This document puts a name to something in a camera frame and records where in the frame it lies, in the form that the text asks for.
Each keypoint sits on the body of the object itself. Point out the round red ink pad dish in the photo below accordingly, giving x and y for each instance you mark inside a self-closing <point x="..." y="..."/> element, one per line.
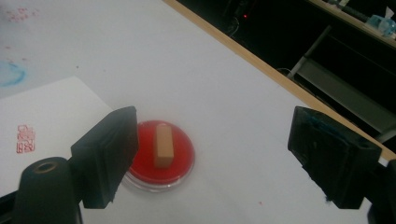
<point x="182" y="155"/>

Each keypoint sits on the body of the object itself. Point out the white paper sheet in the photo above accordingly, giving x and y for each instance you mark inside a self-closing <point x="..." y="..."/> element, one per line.
<point x="53" y="124"/>

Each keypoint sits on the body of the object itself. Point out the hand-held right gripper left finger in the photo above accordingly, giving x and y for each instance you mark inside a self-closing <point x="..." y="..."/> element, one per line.
<point x="104" y="161"/>

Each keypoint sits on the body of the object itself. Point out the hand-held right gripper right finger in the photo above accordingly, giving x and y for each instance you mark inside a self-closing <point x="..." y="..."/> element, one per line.
<point x="333" y="161"/>

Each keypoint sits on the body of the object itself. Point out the clear bluish plastic packet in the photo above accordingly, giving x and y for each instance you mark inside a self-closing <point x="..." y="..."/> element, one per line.
<point x="381" y="25"/>

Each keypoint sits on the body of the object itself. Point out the wooden seal stamp block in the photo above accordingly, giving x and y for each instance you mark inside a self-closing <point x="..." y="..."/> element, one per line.
<point x="162" y="147"/>

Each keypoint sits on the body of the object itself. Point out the dark device with red light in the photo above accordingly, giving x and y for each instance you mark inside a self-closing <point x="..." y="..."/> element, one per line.
<point x="245" y="15"/>

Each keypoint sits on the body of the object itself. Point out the wooden desk with dark underside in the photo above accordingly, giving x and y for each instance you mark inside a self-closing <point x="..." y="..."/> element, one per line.
<point x="358" y="23"/>

